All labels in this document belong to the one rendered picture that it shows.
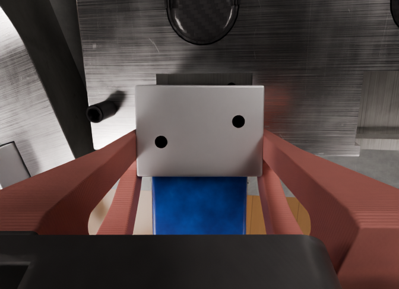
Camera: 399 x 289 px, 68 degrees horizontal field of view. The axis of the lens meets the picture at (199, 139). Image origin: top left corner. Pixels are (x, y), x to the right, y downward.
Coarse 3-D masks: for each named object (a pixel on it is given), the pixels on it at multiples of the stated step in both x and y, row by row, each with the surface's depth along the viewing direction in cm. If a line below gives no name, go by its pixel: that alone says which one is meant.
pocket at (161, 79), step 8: (160, 80) 17; (168, 80) 19; (176, 80) 19; (184, 80) 19; (192, 80) 19; (200, 80) 19; (208, 80) 19; (216, 80) 19; (224, 80) 19; (232, 80) 18; (240, 80) 18; (248, 80) 18
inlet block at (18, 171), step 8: (8, 144) 22; (0, 152) 22; (8, 152) 22; (16, 152) 23; (0, 160) 21; (8, 160) 22; (16, 160) 23; (0, 168) 21; (8, 168) 22; (16, 168) 22; (24, 168) 23; (0, 176) 21; (8, 176) 22; (16, 176) 22; (24, 176) 23; (0, 184) 21; (8, 184) 21
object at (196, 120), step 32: (160, 96) 11; (192, 96) 11; (224, 96) 11; (256, 96) 11; (160, 128) 11; (192, 128) 11; (224, 128) 11; (256, 128) 11; (160, 160) 12; (192, 160) 12; (224, 160) 12; (256, 160) 12; (160, 192) 13; (192, 192) 13; (224, 192) 13; (160, 224) 13; (192, 224) 13; (224, 224) 13
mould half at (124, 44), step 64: (128, 0) 16; (256, 0) 15; (320, 0) 14; (384, 0) 14; (128, 64) 16; (192, 64) 16; (256, 64) 15; (320, 64) 15; (384, 64) 15; (128, 128) 17; (320, 128) 16
